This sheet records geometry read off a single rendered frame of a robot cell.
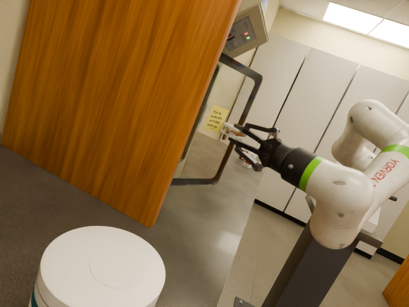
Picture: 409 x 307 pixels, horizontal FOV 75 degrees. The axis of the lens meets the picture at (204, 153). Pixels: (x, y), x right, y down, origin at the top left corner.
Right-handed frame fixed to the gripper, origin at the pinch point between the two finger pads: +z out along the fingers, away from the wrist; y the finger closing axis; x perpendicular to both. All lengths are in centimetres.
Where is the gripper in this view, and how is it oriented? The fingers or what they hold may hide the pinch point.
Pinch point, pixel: (232, 131)
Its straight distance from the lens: 81.1
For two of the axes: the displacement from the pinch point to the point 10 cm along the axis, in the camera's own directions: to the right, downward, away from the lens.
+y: 3.7, -9.0, -2.4
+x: -6.6, -0.7, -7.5
